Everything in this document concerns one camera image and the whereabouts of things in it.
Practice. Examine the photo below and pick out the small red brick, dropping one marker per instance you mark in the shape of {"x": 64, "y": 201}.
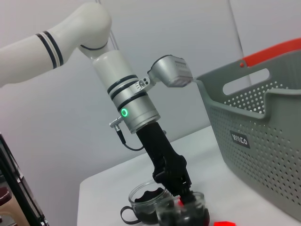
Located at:
{"x": 180, "y": 203}

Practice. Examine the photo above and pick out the glass teacup black holder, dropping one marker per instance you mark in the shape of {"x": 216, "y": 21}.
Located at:
{"x": 200, "y": 212}
{"x": 143, "y": 200}

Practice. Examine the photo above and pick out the black metal frame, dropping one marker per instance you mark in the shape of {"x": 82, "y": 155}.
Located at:
{"x": 33, "y": 204}

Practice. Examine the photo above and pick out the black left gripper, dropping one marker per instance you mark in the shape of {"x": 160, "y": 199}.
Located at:
{"x": 160, "y": 150}

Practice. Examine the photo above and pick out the grey-green perforated storage bin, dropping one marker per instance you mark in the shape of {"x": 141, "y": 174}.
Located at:
{"x": 258, "y": 176}

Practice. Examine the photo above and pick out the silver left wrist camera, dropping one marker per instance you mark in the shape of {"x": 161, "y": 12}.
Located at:
{"x": 171, "y": 70}

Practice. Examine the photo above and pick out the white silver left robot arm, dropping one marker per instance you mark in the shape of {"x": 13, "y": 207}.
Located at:
{"x": 28, "y": 58}

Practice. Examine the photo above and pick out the bright red curved brick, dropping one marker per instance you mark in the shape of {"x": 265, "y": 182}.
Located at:
{"x": 224, "y": 223}

